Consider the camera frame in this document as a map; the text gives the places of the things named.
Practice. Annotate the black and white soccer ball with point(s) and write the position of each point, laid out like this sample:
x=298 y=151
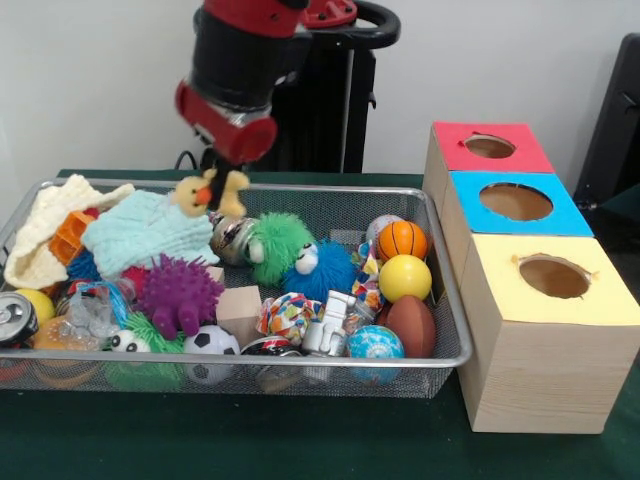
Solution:
x=212 y=341

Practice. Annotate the brown toy football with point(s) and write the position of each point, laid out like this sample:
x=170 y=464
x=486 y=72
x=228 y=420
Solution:
x=411 y=326

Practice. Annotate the blue spiky ball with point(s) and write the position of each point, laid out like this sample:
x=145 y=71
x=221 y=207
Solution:
x=325 y=272

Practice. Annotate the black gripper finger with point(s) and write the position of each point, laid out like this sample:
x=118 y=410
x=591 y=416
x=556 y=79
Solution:
x=207 y=159
x=218 y=187

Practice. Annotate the green spiky toy with eyes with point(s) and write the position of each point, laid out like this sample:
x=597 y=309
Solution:
x=280 y=245
x=135 y=340

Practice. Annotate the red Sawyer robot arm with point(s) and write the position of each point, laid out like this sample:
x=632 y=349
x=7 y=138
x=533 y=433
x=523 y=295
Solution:
x=240 y=55

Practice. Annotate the black chair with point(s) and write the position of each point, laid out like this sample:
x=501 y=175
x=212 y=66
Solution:
x=615 y=125

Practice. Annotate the purple spiky toy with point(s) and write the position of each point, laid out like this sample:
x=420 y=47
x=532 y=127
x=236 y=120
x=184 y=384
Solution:
x=180 y=292

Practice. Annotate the light blue waffle cloth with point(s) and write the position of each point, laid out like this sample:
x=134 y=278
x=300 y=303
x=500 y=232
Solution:
x=145 y=232

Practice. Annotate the silver drink can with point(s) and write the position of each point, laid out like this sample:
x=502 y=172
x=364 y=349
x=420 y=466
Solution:
x=17 y=317

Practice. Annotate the dark green table cloth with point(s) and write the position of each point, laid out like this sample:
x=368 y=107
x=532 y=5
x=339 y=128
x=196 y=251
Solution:
x=250 y=440

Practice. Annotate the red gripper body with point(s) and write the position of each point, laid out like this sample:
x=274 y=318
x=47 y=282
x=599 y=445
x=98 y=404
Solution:
x=225 y=125

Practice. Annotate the yellow plush toy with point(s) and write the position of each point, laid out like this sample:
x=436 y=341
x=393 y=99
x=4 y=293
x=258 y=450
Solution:
x=187 y=197

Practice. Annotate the cream waffle cloth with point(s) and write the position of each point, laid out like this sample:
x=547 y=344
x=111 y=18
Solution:
x=35 y=240

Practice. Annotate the yellow ball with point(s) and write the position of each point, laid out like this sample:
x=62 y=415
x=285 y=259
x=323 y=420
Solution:
x=405 y=279

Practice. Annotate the blue globe ball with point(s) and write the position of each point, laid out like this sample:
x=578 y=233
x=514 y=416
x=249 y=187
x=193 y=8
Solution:
x=375 y=342

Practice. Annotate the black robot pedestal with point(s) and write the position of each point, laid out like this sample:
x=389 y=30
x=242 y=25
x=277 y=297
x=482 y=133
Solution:
x=330 y=100

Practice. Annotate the orange toy basketball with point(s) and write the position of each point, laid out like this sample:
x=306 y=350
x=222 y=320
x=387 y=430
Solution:
x=402 y=240

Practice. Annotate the wooden box with three holes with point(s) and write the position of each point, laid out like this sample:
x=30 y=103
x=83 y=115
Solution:
x=540 y=380

